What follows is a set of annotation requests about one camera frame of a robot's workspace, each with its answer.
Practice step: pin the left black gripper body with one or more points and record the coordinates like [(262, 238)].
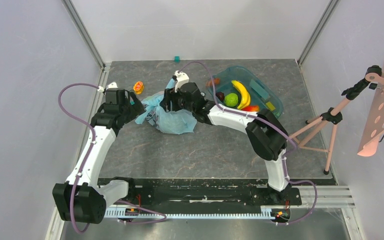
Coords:
[(126, 108)]

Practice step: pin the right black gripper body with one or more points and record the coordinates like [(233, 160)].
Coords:
[(168, 100)]

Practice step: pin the light blue plastic bag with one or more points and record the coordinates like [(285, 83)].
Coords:
[(172, 122)]

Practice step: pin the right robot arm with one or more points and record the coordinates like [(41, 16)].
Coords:
[(266, 134)]

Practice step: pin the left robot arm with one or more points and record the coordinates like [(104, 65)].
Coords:
[(80, 199)]

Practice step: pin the dark brown fake fruit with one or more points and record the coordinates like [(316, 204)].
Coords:
[(220, 96)]

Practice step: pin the green fake fruit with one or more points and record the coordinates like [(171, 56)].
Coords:
[(231, 100)]

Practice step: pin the yellow fake banana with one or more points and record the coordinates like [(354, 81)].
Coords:
[(245, 95)]

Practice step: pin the red fake mango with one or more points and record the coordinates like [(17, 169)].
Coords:
[(251, 108)]

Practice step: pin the yellow orange toy block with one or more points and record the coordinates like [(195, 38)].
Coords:
[(138, 87)]

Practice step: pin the orange curved toy piece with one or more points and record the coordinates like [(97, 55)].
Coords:
[(215, 81)]

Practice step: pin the teal rectangular block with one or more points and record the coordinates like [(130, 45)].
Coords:
[(259, 90)]

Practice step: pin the teal plastic bin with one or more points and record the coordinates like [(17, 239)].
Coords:
[(243, 75)]

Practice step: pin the yellow small block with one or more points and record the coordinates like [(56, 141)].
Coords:
[(270, 106)]

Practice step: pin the pink music stand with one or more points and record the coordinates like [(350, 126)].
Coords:
[(374, 127)]

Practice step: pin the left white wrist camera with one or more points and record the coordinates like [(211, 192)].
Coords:
[(112, 85)]

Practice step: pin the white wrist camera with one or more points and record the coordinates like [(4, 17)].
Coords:
[(180, 78), (112, 85)]

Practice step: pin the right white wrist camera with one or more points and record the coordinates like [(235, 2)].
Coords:
[(180, 78)]

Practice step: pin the white cable tray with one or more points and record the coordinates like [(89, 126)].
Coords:
[(122, 212)]

